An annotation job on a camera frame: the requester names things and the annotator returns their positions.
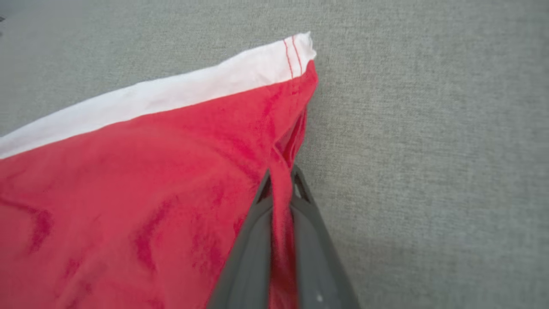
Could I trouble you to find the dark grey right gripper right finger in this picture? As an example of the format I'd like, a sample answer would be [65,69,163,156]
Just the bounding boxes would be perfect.
[292,165,361,309]

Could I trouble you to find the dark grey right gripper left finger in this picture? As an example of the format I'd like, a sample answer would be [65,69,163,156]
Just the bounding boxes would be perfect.
[208,170,273,309]

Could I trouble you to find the grey fabric sofa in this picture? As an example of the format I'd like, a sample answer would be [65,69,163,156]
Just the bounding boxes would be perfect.
[0,0,549,309]

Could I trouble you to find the red shorts with white trim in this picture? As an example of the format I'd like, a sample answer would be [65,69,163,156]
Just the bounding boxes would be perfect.
[0,32,319,309]

